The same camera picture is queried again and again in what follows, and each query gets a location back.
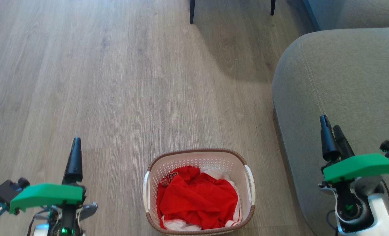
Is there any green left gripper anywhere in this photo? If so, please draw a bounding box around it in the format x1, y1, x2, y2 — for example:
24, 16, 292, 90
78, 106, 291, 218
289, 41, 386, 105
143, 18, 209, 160
10, 137, 98, 226

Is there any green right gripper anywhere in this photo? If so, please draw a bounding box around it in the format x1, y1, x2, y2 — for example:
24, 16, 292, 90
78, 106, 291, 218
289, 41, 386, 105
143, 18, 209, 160
319, 114, 389, 198

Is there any white perforated laundry basket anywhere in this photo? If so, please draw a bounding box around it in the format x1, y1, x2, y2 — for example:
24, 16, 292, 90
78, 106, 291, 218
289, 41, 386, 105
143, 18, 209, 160
143, 148, 256, 236

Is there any grey fabric sofa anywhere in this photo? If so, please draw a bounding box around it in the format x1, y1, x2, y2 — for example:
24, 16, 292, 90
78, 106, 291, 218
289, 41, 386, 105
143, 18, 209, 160
272, 27, 389, 236

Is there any blue grey upholstered seat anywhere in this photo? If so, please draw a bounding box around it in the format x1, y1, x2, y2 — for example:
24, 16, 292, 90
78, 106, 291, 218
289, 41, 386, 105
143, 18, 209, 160
303, 0, 389, 31

